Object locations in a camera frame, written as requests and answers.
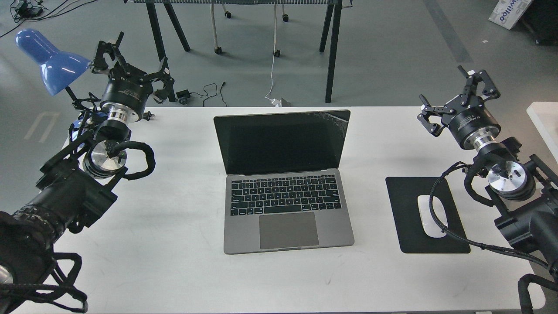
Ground black power adapter with cable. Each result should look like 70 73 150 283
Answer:
175 82 228 107

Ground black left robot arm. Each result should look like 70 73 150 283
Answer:
0 28 174 314

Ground blue desk lamp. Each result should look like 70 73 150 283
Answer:
15 28 91 101

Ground white hanging cable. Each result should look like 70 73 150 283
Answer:
265 4 292 108

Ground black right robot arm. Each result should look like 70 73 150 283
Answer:
417 66 558 314

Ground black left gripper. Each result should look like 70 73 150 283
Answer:
91 31 176 111

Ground white cardboard box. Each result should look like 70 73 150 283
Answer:
488 0 533 30

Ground black cables on floor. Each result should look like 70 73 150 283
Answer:
0 0 97 39

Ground white computer mouse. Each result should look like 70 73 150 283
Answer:
417 195 448 239

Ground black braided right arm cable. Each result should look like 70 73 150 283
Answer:
429 161 551 269

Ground black mouse pad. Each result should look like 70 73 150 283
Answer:
385 177 471 254

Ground white side table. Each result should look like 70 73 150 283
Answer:
526 102 558 160

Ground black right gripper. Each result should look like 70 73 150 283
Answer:
417 65 502 150

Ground black-legged background table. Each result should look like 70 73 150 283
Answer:
116 0 364 107

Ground grey open laptop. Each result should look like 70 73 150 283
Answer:
213 109 354 255

